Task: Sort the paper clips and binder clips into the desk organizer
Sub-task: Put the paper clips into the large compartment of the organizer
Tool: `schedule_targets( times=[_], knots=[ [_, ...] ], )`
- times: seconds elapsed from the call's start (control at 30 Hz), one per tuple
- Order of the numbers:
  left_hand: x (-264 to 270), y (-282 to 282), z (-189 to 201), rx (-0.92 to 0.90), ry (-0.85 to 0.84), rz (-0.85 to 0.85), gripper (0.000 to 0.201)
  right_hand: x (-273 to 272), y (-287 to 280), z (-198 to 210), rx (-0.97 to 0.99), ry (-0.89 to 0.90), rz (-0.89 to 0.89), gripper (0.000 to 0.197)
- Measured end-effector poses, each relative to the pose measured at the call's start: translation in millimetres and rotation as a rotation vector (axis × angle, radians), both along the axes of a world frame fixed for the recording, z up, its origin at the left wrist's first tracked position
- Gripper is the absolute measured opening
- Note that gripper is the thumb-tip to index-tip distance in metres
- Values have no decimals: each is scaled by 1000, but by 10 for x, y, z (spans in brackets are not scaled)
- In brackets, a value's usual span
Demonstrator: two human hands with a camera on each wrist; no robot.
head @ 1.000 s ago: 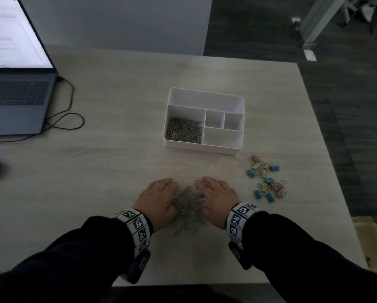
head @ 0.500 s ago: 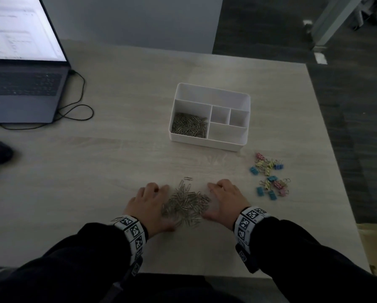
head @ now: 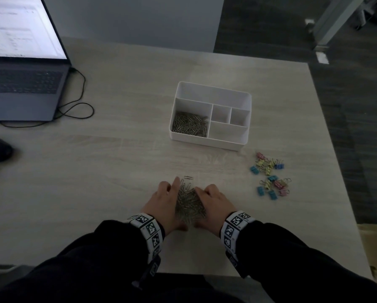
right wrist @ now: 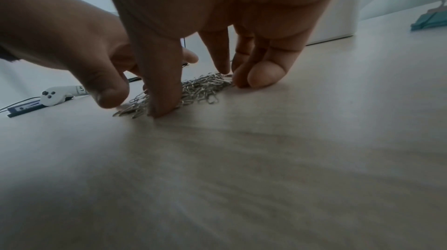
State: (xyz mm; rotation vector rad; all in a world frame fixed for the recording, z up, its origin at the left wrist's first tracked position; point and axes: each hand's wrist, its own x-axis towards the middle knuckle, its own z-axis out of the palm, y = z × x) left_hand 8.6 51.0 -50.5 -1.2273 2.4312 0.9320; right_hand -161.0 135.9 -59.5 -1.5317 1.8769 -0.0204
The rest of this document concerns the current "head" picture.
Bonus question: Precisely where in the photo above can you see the person's right hand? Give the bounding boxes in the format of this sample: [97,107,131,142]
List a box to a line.
[194,184,238,238]

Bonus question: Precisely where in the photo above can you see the person's left hand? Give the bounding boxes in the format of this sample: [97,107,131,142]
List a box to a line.
[141,176,189,236]

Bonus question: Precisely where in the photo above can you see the pile of silver paper clips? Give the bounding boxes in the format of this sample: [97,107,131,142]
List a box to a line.
[175,175,207,224]
[171,111,210,138]

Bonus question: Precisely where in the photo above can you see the group of colourful binder clips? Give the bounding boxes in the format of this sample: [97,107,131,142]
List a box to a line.
[250,152,292,201]

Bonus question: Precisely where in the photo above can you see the white compartment organizer tray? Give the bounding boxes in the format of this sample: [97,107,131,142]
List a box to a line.
[169,81,252,152]

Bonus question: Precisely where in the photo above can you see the person's right forearm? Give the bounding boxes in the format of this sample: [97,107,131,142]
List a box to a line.
[236,221,377,303]

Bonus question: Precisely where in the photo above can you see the person's left forearm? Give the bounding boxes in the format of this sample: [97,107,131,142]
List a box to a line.
[0,220,151,303]

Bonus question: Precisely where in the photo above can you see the person's black trousers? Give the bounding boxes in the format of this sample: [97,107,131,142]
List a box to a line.
[125,274,271,303]

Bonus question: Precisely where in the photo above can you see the right wristband with square markers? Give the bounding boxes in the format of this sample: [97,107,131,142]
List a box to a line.
[220,211,255,261]

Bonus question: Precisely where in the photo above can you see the wristband with square markers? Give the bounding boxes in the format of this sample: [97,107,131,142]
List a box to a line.
[125,213,165,264]
[220,211,255,261]

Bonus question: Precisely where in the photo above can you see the left wristband with square markers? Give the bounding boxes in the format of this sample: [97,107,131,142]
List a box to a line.
[125,213,165,264]

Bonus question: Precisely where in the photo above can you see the grey laptop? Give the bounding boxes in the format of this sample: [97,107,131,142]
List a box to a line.
[0,0,72,122]

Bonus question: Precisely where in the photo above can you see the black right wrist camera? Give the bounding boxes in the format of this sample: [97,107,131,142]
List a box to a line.
[225,250,249,279]

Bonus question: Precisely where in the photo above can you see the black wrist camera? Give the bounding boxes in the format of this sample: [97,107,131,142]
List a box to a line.
[225,250,249,279]
[131,255,161,289]

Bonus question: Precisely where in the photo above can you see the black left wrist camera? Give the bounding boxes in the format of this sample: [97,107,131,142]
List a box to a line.
[131,255,161,289]

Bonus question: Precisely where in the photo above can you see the black laptop cable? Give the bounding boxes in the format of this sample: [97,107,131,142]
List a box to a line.
[0,67,95,136]

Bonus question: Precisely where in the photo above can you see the grey metal post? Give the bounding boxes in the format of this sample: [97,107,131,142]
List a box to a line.
[313,0,366,51]

